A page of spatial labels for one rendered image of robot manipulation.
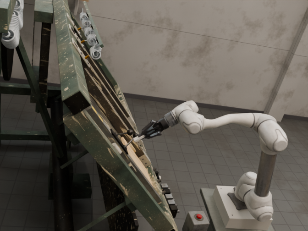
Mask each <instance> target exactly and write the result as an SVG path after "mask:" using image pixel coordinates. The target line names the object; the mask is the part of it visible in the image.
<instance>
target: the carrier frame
mask: <svg viewBox="0 0 308 231"><path fill-rule="evenodd" d="M47 90H48V99H47V104H46V108H50V113H51V121H52V124H53V127H54V129H55V132H56V135H57V137H58V140H59V143H60V146H61V149H62V152H63V154H64V156H63V157H62V158H58V157H57V156H56V154H55V151H54V148H53V145H52V152H51V153H50V157H49V174H48V200H54V224H55V231H74V224H73V214H72V199H81V198H91V195H92V187H91V181H90V175H89V173H73V165H72V163H71V164H70V165H68V166H67V167H66V168H63V169H61V168H60V166H62V165H63V164H65V163H66V162H68V161H70V160H71V159H72V154H71V153H67V149H66V141H67V139H68V138H67V137H66V132H65V125H64V124H62V125H60V126H59V125H58V123H59V122H61V121H62V120H63V102H62V98H60V99H57V98H56V97H57V96H59V95H60V94H61V87H55V86H47ZM1 94H17V95H30V94H31V88H30V85H29V84H16V83H3V82H0V145H1V140H38V141H50V138H49V135H48V132H47V131H20V130H1ZM96 164H97V168H98V173H99V179H100V184H101V189H102V194H103V199H104V205H105V210H106V212H108V211H110V210H112V209H113V208H115V207H116V206H118V205H119V204H121V203H123V202H124V201H125V198H124V195H123V192H122V191H121V190H120V188H119V187H118V186H117V185H116V184H115V183H114V182H113V180H112V179H111V178H110V177H109V176H108V174H107V173H106V172H105V171H104V170H103V168H102V167H101V166H100V165H99V164H98V163H97V162H96ZM107 219H108V224H109V229H110V231H138V227H139V224H138V220H137V217H136V214H135V211H133V212H132V211H131V210H130V209H129V208H128V207H127V205H126V206H124V207H122V208H121V209H119V210H118V211H116V212H114V213H113V214H111V215H110V216H108V217H107Z"/></svg>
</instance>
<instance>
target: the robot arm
mask: <svg viewBox="0 0 308 231"><path fill-rule="evenodd" d="M197 112H198V106H197V105H196V103H195V102H194V101H192V100H190V101H187V102H184V103H182V104H180V105H178V106H177V107H176V108H175V109H174V110H172V111H170V112H169V113H167V114H165V115H164V116H165V117H162V118H160V119H159V120H158V121H153V120H151V122H150V123H149V124H148V125H147V126H145V127H144V128H143V129H142V133H140V134H138V136H137V137H135V138H134V139H133V140H134V142H137V141H139V140H142V139H144V138H146V139H150V138H153V137H156V136H161V135H162V134H161V132H162V131H163V130H165V129H167V128H169V126H170V127H173V126H175V125H176V124H178V123H180V125H181V126H182V128H183V129H184V130H185V131H186V132H187V133H189V134H192V135H196V134H198V133H199V132H201V131H202V130H203V129H213V128H217V127H221V126H224V125H227V124H231V123H234V124H238V125H242V126H245V127H248V128H252V129H254V130H255V131H256V132H257V133H258V134H259V140H260V148H261V150H262V151H261V156H260V161H259V166H258V173H257V174H256V173H254V172H247V173H244V174H243V175H242V176H241V177H240V179H239V181H238V183H237V186H236V187H234V188H233V189H234V192H229V193H228V194H227V195H228V196H229V197H230V199H231V200H232V202H233V203H234V205H235V207H236V209H237V210H241V209H248V211H249V212H250V214H251V215H252V217H253V218H255V219H256V220H258V221H261V222H266V221H269V220H270V219H271V217H272V216H273V207H272V206H273V205H272V194H271V192H270V185H271V181H272V177H273V173H274V168H275V163H276V159H277V155H278V153H279V152H282V151H283V150H285V149H286V148H287V146H288V139H287V136H286V134H285V132H284V131H283V129H282V128H281V127H280V126H279V125H278V124H277V121H276V119H275V118H274V117H272V116H270V115H267V114H262V113H242V114H228V115H224V116H221V117H219V118H216V119H213V120H209V119H205V118H204V116H203V115H200V114H198V113H197Z"/></svg>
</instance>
